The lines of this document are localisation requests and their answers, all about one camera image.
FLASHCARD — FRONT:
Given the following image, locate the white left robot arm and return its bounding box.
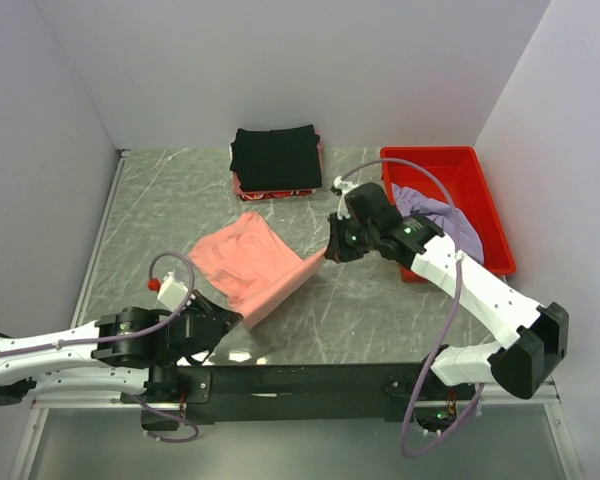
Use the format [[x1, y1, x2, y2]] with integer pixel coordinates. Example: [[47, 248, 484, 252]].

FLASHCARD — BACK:
[[0, 274, 243, 406]]

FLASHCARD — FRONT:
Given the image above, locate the aluminium left side rail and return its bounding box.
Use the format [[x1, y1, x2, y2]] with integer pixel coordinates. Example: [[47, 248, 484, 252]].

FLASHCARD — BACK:
[[70, 149, 130, 330]]

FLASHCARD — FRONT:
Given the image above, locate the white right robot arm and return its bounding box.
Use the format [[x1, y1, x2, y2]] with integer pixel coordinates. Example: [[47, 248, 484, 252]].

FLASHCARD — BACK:
[[325, 178, 569, 399]]

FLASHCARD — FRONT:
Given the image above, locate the aluminium rail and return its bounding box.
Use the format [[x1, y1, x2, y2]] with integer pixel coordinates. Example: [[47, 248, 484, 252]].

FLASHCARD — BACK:
[[70, 149, 130, 330], [32, 363, 562, 409]]

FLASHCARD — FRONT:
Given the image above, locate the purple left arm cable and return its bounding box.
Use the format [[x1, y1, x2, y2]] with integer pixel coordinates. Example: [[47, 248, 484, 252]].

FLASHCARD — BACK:
[[0, 250, 201, 444]]

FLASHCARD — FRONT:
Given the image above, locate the black folded t shirt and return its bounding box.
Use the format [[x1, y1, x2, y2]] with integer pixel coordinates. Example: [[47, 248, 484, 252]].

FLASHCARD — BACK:
[[230, 124, 323, 192]]

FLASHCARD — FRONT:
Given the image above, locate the red patterned folded t shirt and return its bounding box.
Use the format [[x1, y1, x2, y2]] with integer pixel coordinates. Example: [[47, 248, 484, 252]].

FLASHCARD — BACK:
[[233, 174, 316, 201]]

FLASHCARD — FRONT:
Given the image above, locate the salmon pink t shirt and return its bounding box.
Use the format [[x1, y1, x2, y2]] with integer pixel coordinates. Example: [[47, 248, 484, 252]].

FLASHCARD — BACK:
[[189, 212, 326, 329]]

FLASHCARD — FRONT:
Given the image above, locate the lavender t shirt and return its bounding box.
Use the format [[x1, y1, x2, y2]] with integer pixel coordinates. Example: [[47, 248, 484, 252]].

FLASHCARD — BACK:
[[391, 184, 485, 264]]

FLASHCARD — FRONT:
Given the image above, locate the red plastic bin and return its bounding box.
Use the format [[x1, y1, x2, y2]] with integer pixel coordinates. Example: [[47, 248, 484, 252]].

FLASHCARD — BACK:
[[380, 146, 517, 277]]

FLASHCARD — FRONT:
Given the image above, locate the aluminium front rail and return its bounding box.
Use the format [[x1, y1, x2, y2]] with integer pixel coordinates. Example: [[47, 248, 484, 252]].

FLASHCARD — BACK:
[[32, 363, 562, 409]]

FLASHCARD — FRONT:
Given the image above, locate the pink folded t shirt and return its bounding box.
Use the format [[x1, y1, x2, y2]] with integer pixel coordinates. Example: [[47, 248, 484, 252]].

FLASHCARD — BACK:
[[315, 132, 324, 172]]

